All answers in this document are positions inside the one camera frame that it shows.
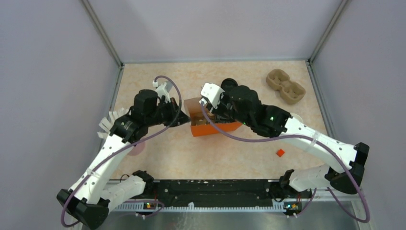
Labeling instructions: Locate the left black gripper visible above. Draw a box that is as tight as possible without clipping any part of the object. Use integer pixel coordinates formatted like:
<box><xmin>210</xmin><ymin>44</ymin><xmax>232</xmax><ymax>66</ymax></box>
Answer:
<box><xmin>146</xmin><ymin>97</ymin><xmax>191</xmax><ymax>127</ymax></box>

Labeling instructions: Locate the orange paper bag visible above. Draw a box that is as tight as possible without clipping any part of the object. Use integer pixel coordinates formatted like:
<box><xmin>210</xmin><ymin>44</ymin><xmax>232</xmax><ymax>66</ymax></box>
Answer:
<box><xmin>184</xmin><ymin>97</ymin><xmax>242</xmax><ymax>137</ymax></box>

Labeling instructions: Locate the single pulp cup carrier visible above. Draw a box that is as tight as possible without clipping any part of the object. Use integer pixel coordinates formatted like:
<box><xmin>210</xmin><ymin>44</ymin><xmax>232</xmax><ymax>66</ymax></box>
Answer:
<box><xmin>191</xmin><ymin>113</ymin><xmax>215</xmax><ymax>126</ymax></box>

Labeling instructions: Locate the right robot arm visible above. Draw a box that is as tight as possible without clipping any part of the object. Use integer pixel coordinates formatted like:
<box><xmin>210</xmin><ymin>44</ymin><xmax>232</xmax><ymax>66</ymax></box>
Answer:
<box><xmin>200</xmin><ymin>83</ymin><xmax>370</xmax><ymax>197</ymax></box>

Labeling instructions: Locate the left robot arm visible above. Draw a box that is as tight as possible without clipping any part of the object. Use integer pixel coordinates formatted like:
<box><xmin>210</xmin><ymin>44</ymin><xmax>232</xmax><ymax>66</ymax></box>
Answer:
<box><xmin>56</xmin><ymin>89</ymin><xmax>190</xmax><ymax>230</ymax></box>

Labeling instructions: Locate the stack of black lids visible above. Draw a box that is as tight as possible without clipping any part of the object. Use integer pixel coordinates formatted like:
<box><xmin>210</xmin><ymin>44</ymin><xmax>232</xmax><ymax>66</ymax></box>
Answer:
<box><xmin>220</xmin><ymin>78</ymin><xmax>238</xmax><ymax>91</ymax></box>

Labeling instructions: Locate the pink plastic cup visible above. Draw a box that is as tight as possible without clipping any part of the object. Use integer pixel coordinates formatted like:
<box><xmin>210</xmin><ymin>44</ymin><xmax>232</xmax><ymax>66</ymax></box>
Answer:
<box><xmin>127</xmin><ymin>142</ymin><xmax>146</xmax><ymax>156</ymax></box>

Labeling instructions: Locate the brown pulp cup carrier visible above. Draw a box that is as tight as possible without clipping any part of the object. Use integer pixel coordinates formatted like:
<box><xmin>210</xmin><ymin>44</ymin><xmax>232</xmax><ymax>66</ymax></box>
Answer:
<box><xmin>266</xmin><ymin>69</ymin><xmax>306</xmax><ymax>105</ymax></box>

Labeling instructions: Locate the small red cube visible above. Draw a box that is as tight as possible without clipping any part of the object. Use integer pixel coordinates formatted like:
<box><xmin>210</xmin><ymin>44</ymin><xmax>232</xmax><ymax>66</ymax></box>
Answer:
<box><xmin>276</xmin><ymin>149</ymin><xmax>285</xmax><ymax>157</ymax></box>

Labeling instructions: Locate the white plastic stirrers bundle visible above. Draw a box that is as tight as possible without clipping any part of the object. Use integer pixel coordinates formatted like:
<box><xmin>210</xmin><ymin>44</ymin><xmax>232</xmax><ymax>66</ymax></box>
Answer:
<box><xmin>97</xmin><ymin>108</ymin><xmax>129</xmax><ymax>139</ymax></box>

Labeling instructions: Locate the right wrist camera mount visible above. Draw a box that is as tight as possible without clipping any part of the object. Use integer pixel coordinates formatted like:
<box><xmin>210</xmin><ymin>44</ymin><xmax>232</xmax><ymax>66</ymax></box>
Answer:
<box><xmin>199</xmin><ymin>82</ymin><xmax>225</xmax><ymax>109</ymax></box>

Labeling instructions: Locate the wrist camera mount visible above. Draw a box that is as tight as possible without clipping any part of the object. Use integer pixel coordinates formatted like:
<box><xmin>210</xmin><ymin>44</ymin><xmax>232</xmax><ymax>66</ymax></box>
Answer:
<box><xmin>152</xmin><ymin>80</ymin><xmax>173</xmax><ymax>103</ymax></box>
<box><xmin>199</xmin><ymin>82</ymin><xmax>225</xmax><ymax>109</ymax></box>

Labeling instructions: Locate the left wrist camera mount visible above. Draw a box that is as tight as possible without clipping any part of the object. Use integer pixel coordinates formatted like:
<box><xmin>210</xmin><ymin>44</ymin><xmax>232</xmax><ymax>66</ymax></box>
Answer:
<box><xmin>152</xmin><ymin>80</ymin><xmax>173</xmax><ymax>103</ymax></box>

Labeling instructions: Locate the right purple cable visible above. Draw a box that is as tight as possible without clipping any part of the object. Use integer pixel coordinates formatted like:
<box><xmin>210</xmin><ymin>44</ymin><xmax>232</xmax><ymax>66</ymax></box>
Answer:
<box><xmin>200</xmin><ymin>101</ymin><xmax>371</xmax><ymax>223</ymax></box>

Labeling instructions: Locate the purple cable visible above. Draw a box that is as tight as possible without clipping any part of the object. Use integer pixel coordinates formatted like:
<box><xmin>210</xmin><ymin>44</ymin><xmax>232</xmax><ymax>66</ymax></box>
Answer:
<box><xmin>200</xmin><ymin>101</ymin><xmax>371</xmax><ymax>223</ymax></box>
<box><xmin>60</xmin><ymin>75</ymin><xmax>183</xmax><ymax>228</ymax></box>

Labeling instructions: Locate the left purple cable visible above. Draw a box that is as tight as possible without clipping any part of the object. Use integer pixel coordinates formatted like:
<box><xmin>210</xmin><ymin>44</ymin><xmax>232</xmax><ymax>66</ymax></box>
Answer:
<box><xmin>60</xmin><ymin>75</ymin><xmax>183</xmax><ymax>228</ymax></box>

